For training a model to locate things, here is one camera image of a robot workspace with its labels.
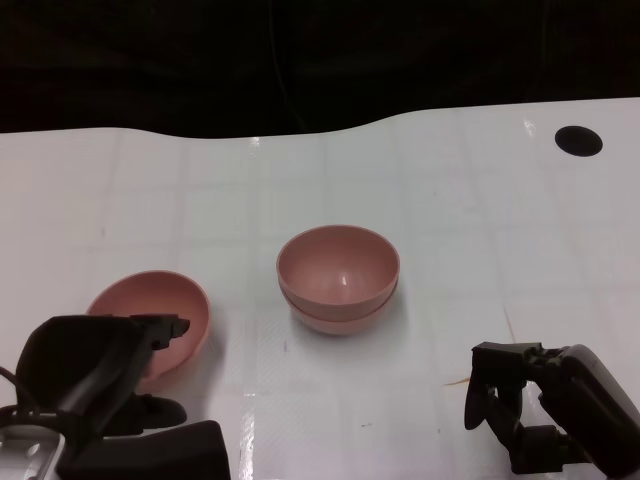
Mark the black round table grommet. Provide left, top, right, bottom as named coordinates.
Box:
left=554, top=125, right=604, bottom=158

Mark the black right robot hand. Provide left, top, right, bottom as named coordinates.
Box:
left=463, top=341, right=640, bottom=476

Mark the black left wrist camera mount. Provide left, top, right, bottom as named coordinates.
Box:
left=54, top=419, right=231, bottom=480

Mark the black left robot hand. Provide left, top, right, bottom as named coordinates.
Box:
left=14, top=313, right=192, bottom=441

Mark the pink plastic bowl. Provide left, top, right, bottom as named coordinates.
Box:
left=279, top=282, right=400, bottom=338
left=276, top=224, right=402, bottom=307
left=85, top=269, right=212, bottom=395

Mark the thin hanging background cable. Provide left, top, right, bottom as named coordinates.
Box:
left=272, top=0, right=309, bottom=134

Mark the black backdrop curtain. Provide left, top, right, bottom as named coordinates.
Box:
left=0, top=0, right=640, bottom=140

